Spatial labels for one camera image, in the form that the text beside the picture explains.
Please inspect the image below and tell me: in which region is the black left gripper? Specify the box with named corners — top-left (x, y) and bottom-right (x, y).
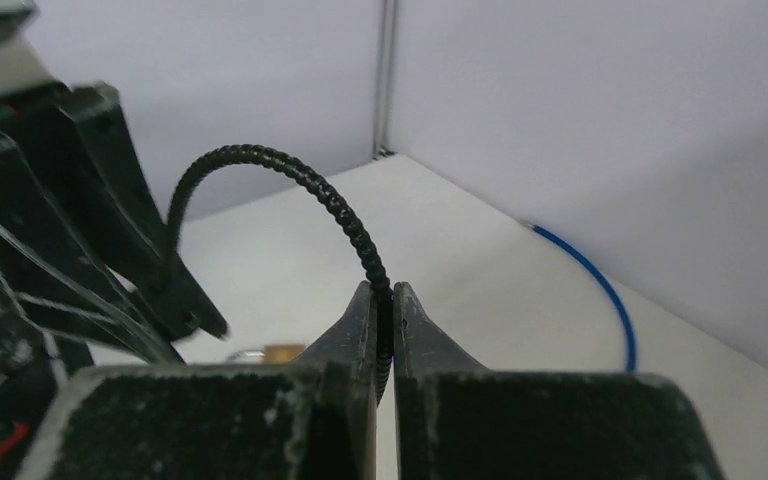
top-left (0, 81), bottom-right (183, 479)

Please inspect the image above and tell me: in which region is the aluminium frame post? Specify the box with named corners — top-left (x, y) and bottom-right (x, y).
top-left (372, 0), bottom-right (398, 160)

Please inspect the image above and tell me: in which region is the black cable lock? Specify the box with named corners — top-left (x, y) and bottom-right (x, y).
top-left (154, 144), bottom-right (394, 402)

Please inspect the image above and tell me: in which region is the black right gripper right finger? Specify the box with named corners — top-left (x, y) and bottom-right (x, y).
top-left (393, 282), bottom-right (723, 479)

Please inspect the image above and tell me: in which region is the blue cable lock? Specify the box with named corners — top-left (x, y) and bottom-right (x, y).
top-left (523, 221), bottom-right (638, 376)

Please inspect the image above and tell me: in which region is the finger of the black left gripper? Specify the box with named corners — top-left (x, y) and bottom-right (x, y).
top-left (59, 83), bottom-right (229, 340)

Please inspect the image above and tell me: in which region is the brass padlock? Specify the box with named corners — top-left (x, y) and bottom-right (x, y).
top-left (225, 343), bottom-right (306, 365)

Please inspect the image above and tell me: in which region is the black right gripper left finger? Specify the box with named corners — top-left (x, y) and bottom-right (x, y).
top-left (17, 282), bottom-right (377, 479)

